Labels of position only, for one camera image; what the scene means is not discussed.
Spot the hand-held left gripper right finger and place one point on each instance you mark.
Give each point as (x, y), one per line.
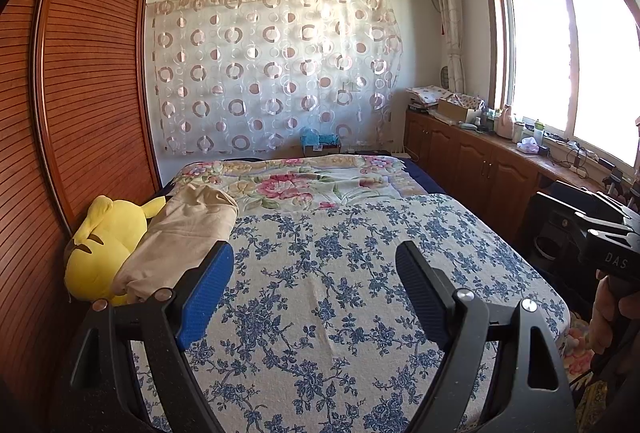
(417, 285)

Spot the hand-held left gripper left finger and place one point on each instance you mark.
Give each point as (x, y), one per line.
(205, 298)

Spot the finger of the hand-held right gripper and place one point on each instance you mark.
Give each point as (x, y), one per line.
(595, 208)

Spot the beige printed t-shirt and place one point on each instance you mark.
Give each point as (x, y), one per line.
(180, 233)

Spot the person's right hand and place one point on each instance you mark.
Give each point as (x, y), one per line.
(612, 323)

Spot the black chair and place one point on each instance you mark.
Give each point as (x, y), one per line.
(555, 253)

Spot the blue floral bedspread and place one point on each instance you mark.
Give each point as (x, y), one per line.
(340, 273)

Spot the pink floral cloth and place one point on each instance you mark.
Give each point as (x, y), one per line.
(582, 343)

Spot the yellow plush toy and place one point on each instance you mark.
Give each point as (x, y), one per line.
(95, 258)

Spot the pink bottle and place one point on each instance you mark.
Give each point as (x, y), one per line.
(504, 123)

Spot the wooden low cabinet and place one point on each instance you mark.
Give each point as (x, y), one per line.
(475, 158)

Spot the pink floral quilt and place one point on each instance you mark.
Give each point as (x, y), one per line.
(300, 183)

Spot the wooden framed window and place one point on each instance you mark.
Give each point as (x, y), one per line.
(565, 53)

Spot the cardboard box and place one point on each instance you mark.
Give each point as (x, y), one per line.
(457, 110)

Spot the blue tissue box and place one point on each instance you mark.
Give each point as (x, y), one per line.
(320, 142)

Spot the folded floral cloth stack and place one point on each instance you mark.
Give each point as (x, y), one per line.
(425, 95)

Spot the white patterned window curtain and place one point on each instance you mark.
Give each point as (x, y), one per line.
(450, 23)

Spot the sheer circle-patterned curtain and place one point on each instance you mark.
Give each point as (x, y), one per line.
(275, 73)

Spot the wooden slatted wardrobe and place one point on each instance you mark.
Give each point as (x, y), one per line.
(75, 88)

